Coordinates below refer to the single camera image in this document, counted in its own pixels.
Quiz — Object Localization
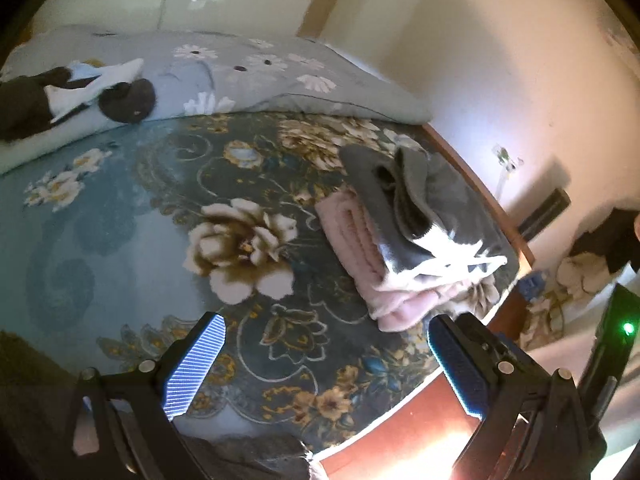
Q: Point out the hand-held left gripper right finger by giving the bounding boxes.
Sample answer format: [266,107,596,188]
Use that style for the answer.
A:
[428,312,608,480]

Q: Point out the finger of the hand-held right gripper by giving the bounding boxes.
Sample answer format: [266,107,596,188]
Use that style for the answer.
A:
[450,311,531,368]

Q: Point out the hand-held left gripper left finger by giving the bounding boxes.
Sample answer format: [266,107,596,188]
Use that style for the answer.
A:
[60,311,228,480]

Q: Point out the grey pants with white drawstring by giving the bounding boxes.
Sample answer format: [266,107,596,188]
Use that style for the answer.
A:
[340,144,508,291]

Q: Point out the grey sweatshirt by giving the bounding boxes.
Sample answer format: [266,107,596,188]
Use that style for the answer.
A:
[376,146,453,241]

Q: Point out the pink garment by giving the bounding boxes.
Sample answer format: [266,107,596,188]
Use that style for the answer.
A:
[315,187,496,333]

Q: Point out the blue object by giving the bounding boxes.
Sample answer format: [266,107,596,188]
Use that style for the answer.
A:
[517,270,548,301]

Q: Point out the floral cloth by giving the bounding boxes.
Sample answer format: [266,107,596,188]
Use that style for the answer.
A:
[525,252,626,346]

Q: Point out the black cloth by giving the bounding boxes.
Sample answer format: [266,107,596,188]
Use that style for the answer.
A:
[570,207,640,273]

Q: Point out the dark grey cloth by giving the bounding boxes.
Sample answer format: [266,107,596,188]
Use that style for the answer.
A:
[180,432,326,480]

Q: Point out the dark round cloth item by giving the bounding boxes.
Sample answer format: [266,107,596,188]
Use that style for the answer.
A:
[97,79,157,125]

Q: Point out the light blue daisy quilt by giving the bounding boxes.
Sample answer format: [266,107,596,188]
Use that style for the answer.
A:
[0,25,433,176]

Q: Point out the white garment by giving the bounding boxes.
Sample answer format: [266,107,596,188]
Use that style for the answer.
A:
[42,58,146,126]

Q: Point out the white wardrobe with black stripe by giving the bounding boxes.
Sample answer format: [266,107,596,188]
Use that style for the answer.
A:
[30,0,326,41]

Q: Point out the dark wall strip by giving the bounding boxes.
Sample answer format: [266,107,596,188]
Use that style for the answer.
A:
[517,189,572,241]

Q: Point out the white wall socket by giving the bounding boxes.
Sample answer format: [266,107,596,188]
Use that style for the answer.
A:
[490,144,523,196]

